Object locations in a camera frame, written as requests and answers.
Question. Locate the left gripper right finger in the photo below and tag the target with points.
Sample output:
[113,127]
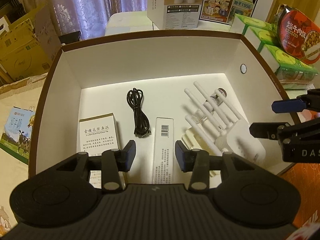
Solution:
[195,161]

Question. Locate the white deodorant product box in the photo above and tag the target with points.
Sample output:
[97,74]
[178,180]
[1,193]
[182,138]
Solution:
[98,134]

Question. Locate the small green milk box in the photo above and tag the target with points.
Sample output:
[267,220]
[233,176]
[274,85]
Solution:
[16,135]

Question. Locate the yellow cardboard carton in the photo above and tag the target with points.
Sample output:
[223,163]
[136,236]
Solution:
[31,45]

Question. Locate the long narrow white box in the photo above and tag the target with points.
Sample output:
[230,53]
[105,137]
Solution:
[163,151]

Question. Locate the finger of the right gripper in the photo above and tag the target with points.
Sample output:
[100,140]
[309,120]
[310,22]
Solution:
[272,131]
[295,105]

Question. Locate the white four-antenna wifi router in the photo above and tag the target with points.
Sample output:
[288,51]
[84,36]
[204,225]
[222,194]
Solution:
[232,130]

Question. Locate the white plastic clip bracket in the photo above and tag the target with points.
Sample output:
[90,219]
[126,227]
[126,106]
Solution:
[192,140]

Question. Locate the green drink carton pack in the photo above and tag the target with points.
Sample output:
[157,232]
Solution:
[292,73]

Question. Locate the white beige product box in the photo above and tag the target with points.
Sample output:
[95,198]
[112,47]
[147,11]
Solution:
[174,14]

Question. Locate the brown open storage box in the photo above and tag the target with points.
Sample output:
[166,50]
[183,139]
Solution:
[92,78]

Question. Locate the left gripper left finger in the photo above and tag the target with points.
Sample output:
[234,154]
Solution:
[114,161]

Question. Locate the red beef rice meal box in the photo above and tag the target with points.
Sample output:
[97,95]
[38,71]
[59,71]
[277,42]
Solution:
[298,35]

